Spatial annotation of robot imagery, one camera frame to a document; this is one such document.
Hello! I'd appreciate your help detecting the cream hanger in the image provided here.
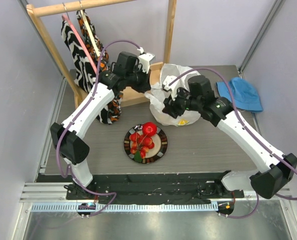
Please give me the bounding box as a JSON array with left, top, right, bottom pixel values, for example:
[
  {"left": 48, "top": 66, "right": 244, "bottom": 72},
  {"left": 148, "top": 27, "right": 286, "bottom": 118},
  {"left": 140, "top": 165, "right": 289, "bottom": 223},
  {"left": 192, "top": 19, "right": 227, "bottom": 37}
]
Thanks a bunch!
[{"left": 80, "top": 9, "right": 101, "bottom": 58}]

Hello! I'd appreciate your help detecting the fake red cherry bunch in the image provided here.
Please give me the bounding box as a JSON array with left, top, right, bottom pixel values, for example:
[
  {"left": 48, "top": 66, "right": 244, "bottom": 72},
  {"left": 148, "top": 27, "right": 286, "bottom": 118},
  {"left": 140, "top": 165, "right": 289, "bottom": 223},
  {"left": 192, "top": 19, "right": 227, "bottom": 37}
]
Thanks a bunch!
[{"left": 129, "top": 132, "right": 155, "bottom": 163}]

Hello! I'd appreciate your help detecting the black white zebra garment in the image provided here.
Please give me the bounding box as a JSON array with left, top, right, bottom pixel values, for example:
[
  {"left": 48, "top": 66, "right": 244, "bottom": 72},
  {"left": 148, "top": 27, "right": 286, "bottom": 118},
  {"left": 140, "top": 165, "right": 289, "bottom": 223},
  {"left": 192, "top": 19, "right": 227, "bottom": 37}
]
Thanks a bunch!
[{"left": 61, "top": 20, "right": 97, "bottom": 93}]

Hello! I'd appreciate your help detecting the orange black patterned garment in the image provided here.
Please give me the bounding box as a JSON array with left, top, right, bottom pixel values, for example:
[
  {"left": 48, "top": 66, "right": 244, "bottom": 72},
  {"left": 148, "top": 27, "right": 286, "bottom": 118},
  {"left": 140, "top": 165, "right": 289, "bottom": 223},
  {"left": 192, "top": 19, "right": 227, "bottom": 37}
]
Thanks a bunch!
[{"left": 76, "top": 10, "right": 123, "bottom": 125}]

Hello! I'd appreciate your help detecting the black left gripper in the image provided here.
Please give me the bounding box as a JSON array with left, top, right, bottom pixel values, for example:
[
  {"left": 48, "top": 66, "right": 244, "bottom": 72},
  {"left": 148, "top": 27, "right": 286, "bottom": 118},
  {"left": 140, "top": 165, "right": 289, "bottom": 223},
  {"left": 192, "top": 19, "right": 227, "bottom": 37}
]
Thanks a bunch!
[{"left": 125, "top": 65, "right": 152, "bottom": 94}]

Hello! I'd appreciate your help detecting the purple cable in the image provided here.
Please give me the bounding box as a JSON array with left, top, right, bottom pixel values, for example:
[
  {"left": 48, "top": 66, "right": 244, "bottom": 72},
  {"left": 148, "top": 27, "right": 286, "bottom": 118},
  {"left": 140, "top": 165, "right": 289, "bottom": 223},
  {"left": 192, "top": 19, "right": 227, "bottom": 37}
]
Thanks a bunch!
[
  {"left": 167, "top": 66, "right": 297, "bottom": 220},
  {"left": 54, "top": 39, "right": 146, "bottom": 217}
]

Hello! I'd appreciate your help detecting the fake red apple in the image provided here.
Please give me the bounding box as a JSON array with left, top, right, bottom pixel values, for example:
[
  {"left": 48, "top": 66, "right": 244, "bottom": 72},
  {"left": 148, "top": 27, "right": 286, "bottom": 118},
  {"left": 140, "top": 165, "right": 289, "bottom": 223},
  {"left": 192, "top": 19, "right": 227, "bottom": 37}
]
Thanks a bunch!
[{"left": 142, "top": 122, "right": 157, "bottom": 137}]

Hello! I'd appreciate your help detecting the white plastic bag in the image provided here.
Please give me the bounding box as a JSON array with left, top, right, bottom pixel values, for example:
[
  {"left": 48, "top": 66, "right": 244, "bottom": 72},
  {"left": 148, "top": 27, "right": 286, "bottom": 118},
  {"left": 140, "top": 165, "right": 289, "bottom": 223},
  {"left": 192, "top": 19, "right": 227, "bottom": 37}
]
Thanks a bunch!
[{"left": 144, "top": 64, "right": 201, "bottom": 127}]

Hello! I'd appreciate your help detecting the blue bucket hat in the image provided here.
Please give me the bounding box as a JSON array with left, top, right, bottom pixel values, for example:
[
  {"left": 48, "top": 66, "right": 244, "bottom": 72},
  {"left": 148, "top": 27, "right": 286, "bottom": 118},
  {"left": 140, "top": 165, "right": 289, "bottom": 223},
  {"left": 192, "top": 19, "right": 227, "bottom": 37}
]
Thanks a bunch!
[{"left": 228, "top": 77, "right": 263, "bottom": 113}]

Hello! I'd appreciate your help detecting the wooden clothes rack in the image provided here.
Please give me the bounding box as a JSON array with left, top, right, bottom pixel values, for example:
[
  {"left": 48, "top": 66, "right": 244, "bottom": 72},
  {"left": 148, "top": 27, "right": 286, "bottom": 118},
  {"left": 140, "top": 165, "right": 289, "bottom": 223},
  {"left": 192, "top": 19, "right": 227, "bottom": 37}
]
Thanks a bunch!
[{"left": 26, "top": 0, "right": 177, "bottom": 108}]

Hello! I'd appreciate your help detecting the perforated metal rail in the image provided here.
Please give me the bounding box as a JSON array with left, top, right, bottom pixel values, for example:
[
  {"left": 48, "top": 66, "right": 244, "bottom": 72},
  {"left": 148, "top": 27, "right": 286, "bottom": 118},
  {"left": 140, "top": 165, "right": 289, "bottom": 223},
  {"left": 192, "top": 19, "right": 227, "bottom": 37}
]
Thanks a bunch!
[{"left": 30, "top": 201, "right": 218, "bottom": 213}]

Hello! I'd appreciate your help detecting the aluminium corner frame post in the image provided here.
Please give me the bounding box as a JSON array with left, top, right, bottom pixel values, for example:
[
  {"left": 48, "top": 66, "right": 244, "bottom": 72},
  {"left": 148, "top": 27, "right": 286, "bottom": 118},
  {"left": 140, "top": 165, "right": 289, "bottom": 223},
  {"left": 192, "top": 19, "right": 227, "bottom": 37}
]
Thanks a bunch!
[{"left": 237, "top": 0, "right": 285, "bottom": 76}]

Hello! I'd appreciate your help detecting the patterned round plate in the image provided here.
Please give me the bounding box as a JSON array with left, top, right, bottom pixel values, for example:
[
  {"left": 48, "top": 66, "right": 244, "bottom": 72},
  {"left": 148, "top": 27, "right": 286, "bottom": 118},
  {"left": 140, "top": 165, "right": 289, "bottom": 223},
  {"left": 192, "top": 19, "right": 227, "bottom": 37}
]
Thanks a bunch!
[{"left": 123, "top": 122, "right": 168, "bottom": 164}]

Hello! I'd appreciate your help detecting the left aluminium frame post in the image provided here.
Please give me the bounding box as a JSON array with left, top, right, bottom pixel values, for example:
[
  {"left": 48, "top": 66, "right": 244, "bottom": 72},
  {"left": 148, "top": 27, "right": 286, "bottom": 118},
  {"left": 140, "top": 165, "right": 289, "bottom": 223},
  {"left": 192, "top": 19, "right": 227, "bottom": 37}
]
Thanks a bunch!
[{"left": 18, "top": 0, "right": 67, "bottom": 78}]

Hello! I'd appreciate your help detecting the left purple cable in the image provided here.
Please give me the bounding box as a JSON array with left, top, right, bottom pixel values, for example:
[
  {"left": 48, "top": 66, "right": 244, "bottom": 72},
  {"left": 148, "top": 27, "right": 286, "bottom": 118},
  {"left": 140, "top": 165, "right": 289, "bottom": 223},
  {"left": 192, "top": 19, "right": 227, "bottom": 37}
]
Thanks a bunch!
[{"left": 54, "top": 39, "right": 146, "bottom": 217}]

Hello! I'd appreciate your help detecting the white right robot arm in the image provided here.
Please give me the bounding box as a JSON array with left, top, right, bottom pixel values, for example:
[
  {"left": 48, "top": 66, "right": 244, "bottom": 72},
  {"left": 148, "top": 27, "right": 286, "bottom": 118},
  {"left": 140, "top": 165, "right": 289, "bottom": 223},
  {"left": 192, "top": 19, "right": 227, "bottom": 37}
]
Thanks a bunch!
[{"left": 162, "top": 75, "right": 297, "bottom": 199}]

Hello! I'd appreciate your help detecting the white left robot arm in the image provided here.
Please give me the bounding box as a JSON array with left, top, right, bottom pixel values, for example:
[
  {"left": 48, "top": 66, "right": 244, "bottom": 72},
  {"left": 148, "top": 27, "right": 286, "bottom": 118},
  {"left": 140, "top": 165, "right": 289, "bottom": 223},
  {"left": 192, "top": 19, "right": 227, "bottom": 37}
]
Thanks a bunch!
[{"left": 50, "top": 51, "right": 155, "bottom": 200}]

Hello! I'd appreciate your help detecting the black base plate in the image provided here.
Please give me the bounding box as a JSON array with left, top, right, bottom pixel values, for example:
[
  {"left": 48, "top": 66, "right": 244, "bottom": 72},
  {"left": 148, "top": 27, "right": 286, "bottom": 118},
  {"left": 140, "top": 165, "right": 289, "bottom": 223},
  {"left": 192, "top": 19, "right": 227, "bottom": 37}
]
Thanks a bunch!
[{"left": 36, "top": 171, "right": 247, "bottom": 205}]

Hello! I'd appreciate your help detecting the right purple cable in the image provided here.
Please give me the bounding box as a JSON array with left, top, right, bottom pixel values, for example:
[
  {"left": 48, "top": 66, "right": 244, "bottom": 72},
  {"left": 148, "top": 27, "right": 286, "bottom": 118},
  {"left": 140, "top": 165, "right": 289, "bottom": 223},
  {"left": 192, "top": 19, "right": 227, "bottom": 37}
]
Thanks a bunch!
[{"left": 167, "top": 66, "right": 297, "bottom": 220}]

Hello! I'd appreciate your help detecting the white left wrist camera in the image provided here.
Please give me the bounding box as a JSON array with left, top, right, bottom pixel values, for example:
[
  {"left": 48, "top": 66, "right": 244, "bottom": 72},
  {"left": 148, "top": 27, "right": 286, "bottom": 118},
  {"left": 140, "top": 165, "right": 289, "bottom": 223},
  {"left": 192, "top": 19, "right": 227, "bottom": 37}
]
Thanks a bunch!
[{"left": 137, "top": 47, "right": 155, "bottom": 74}]

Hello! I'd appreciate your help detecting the pink hanger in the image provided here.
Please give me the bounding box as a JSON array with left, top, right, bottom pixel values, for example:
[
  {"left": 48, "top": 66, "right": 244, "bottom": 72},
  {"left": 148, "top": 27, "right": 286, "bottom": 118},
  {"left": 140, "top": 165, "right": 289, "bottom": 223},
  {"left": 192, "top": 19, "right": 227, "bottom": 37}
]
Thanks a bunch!
[{"left": 61, "top": 14, "right": 98, "bottom": 75}]

